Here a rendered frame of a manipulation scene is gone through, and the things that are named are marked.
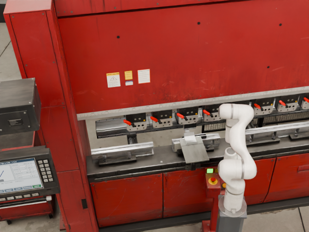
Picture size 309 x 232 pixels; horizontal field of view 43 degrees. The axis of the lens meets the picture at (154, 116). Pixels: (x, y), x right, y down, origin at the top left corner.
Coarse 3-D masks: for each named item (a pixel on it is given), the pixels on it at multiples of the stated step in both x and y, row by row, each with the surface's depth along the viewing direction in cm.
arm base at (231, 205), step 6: (228, 192) 254; (222, 198) 272; (228, 198) 257; (234, 198) 254; (240, 198) 256; (222, 204) 268; (228, 204) 261; (234, 204) 258; (240, 204) 261; (222, 210) 265; (228, 210) 264; (234, 210) 261; (240, 210) 264; (234, 216) 261
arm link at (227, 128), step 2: (226, 126) 281; (228, 126) 279; (226, 128) 281; (228, 128) 279; (230, 128) 278; (226, 130) 281; (228, 130) 280; (226, 132) 282; (228, 132) 280; (226, 134) 282; (228, 134) 281; (226, 136) 283; (228, 136) 281; (226, 138) 283; (228, 138) 282; (226, 140) 284; (228, 140) 282; (228, 142) 284; (238, 156) 288; (238, 158) 288; (240, 158) 287
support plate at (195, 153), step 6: (198, 138) 320; (180, 144) 316; (186, 144) 315; (198, 144) 315; (186, 150) 310; (192, 150) 310; (198, 150) 310; (204, 150) 310; (186, 156) 305; (192, 156) 305; (198, 156) 305; (204, 156) 305; (186, 162) 300; (192, 162) 301
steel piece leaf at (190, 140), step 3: (192, 135) 323; (186, 138) 320; (189, 138) 320; (192, 138) 320; (186, 141) 317; (189, 141) 317; (192, 141) 317; (195, 141) 317; (189, 144) 314; (192, 144) 315
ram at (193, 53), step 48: (240, 0) 250; (288, 0) 254; (96, 48) 254; (144, 48) 259; (192, 48) 265; (240, 48) 271; (288, 48) 278; (96, 96) 277; (144, 96) 284; (192, 96) 291
